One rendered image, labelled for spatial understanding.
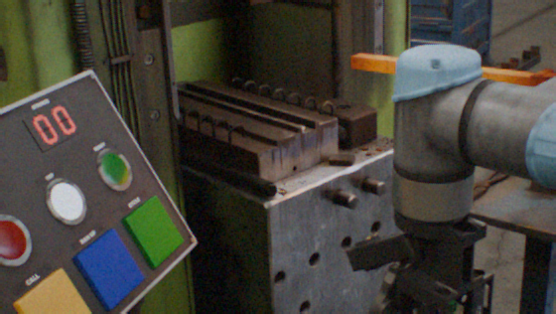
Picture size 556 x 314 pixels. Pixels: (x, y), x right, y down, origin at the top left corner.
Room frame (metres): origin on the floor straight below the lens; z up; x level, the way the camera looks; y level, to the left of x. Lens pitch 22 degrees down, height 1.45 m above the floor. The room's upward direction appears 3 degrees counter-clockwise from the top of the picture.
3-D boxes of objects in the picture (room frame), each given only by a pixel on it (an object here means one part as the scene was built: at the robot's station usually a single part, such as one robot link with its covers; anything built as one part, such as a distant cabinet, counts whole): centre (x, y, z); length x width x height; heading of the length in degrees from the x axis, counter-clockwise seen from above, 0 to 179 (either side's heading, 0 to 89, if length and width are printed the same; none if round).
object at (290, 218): (1.46, 0.07, 0.69); 0.56 x 0.38 x 0.45; 41
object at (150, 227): (0.87, 0.17, 1.01); 0.07 x 0.05 x 0.07; 156
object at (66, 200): (0.79, 0.25, 1.09); 0.05 x 0.03 x 0.04; 131
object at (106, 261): (0.78, 0.21, 1.01); 0.07 x 0.05 x 0.07; 156
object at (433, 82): (0.63, -0.15, 1.23); 0.09 x 0.08 x 0.11; 45
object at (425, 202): (0.64, -0.15, 1.16); 0.08 x 0.08 x 0.05
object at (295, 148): (1.42, 0.10, 0.96); 0.42 x 0.20 x 0.09; 41
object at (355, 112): (1.42, -0.13, 0.95); 0.12 x 0.08 x 0.06; 41
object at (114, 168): (0.88, 0.21, 1.09); 0.05 x 0.03 x 0.04; 131
